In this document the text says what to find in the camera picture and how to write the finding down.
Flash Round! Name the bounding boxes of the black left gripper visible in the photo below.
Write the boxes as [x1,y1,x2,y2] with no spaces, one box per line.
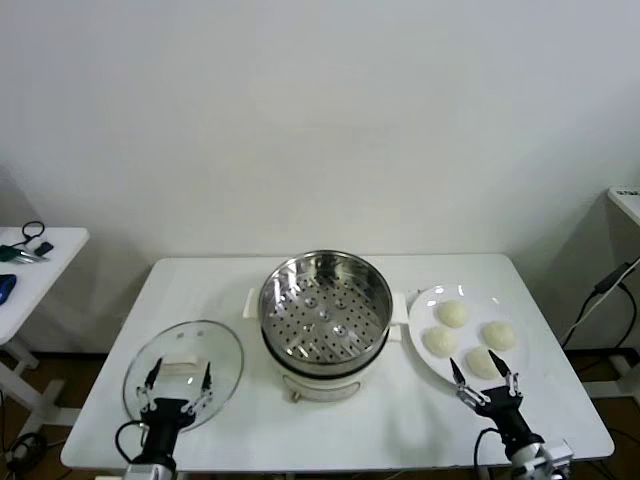
[135,356,215,464]

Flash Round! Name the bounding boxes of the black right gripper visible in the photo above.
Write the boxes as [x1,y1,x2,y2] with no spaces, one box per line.
[448,348,545,464]

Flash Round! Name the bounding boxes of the white steamed baozi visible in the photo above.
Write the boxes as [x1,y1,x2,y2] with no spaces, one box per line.
[464,345,500,379]
[422,327,460,359]
[437,299,471,330]
[480,320,518,351]

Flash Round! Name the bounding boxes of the glass lid with cream handle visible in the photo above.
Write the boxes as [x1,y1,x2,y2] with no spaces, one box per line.
[122,319,245,434]

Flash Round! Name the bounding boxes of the white steamer pot with tiers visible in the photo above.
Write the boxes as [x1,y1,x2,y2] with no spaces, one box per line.
[259,322,404,404]

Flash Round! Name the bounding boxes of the perforated steel steamer basket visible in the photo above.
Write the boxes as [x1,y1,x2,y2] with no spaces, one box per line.
[243,249,407,365]

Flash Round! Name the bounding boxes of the white oval plate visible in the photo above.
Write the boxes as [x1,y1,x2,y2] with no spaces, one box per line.
[407,283,531,394]

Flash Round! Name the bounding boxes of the white side table with label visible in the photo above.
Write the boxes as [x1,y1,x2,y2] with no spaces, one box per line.
[579,185,640,399]

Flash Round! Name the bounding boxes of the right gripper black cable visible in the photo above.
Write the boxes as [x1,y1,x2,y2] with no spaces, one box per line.
[473,427,507,477]

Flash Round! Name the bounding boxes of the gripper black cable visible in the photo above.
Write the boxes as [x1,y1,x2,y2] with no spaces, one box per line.
[473,427,507,477]
[115,420,151,466]

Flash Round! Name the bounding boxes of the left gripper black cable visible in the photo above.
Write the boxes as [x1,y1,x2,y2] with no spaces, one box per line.
[115,420,151,466]

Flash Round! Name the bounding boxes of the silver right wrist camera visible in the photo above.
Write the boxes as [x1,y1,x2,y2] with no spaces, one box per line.
[543,438,575,474]

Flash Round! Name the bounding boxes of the floor cables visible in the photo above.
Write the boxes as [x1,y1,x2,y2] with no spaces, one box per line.
[0,429,51,475]

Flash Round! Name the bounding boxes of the black cable loop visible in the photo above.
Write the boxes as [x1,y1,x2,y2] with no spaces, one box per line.
[9,221,46,250]

